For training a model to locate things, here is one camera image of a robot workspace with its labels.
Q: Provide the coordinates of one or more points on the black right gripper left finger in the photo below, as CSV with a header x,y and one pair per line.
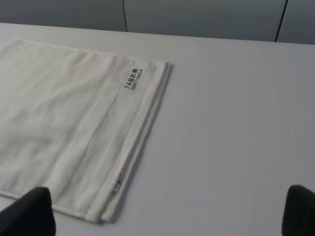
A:
x,y
30,215

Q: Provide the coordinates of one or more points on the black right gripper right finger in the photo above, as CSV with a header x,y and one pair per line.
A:
x,y
299,212

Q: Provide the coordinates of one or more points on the white towel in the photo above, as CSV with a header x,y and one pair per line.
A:
x,y
74,121

